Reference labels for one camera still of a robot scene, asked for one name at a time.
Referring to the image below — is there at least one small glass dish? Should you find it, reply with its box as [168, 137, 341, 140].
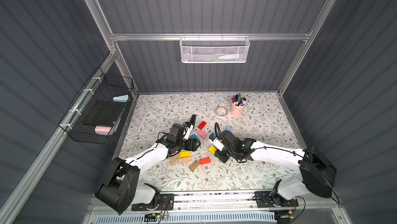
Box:
[215, 106, 228, 118]

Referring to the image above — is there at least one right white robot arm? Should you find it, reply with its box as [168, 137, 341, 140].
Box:
[210, 131, 339, 207]

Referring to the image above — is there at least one teal block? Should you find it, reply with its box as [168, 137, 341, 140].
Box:
[191, 134, 201, 141]

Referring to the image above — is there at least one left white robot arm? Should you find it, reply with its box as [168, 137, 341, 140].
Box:
[95, 119, 201, 214]

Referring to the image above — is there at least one wooden block left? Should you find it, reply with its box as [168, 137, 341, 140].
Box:
[170, 153, 180, 165]

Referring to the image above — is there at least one yellow block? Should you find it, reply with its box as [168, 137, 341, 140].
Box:
[179, 151, 191, 158]
[209, 146, 217, 155]

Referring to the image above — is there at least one red block near stapler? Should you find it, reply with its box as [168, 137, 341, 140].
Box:
[198, 121, 207, 130]

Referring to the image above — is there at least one wooden block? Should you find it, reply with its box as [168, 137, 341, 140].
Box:
[170, 153, 180, 165]
[189, 160, 201, 172]
[178, 156, 192, 164]

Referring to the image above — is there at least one light blue box in basket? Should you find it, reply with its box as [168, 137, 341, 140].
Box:
[113, 94, 129, 103]

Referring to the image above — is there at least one pink pen cup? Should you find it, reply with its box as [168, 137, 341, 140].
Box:
[230, 103, 245, 117]

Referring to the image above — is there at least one pink block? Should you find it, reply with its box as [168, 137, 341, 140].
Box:
[197, 130, 207, 139]

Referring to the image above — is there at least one black wire wall basket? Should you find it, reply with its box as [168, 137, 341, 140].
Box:
[59, 68, 134, 145]

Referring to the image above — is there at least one wooden block right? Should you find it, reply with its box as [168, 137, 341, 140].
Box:
[189, 160, 201, 172]

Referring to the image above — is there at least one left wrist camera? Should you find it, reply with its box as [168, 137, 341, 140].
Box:
[183, 122, 194, 140]

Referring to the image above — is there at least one white bottle in basket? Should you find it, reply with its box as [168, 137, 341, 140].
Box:
[218, 54, 240, 60]

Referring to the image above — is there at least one white wire mesh basket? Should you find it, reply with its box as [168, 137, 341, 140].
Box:
[179, 36, 250, 63]

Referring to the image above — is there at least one wooden block middle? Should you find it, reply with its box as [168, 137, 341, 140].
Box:
[178, 156, 192, 164]

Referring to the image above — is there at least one black notebook in basket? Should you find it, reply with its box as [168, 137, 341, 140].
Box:
[82, 101, 125, 126]

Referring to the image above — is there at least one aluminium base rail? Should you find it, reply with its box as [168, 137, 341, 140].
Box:
[83, 190, 301, 224]

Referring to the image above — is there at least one black stapler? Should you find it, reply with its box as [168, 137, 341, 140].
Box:
[188, 114, 196, 130]

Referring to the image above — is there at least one pink eraser in basket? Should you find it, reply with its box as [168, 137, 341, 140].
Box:
[95, 126, 112, 136]

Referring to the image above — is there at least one red block lower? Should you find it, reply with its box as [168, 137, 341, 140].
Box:
[199, 157, 211, 165]

